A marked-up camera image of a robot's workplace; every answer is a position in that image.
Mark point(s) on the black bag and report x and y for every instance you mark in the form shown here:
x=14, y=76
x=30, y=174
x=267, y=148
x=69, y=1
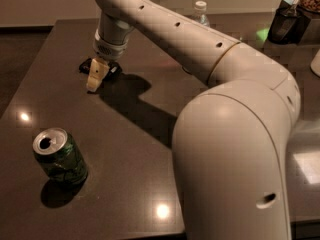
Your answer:
x=290, y=29

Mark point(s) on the black chocolate rxbar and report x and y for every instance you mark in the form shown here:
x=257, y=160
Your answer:
x=113, y=67

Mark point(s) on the green soda can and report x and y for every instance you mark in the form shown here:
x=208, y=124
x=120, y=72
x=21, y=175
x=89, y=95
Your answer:
x=59, y=156

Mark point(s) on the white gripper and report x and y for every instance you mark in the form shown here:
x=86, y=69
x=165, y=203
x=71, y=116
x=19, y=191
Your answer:
x=107, y=49

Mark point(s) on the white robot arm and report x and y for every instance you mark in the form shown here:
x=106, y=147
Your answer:
x=229, y=143

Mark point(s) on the clear water bottle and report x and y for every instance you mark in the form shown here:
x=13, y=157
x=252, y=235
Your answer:
x=199, y=13

